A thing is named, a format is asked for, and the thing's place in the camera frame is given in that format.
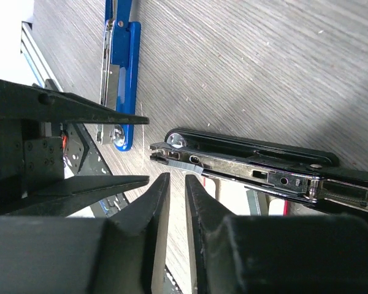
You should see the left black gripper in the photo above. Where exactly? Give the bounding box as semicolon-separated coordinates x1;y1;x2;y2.
0;79;149;216

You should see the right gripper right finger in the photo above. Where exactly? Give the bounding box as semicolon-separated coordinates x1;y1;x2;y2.
185;175;368;293

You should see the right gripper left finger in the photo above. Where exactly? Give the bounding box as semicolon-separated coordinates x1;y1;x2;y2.
0;173;171;293

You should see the silver staple strip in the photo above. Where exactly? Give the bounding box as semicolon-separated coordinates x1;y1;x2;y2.
167;159;204;175

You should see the blue stapler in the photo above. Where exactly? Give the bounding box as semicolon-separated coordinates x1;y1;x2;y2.
96;0;142;153

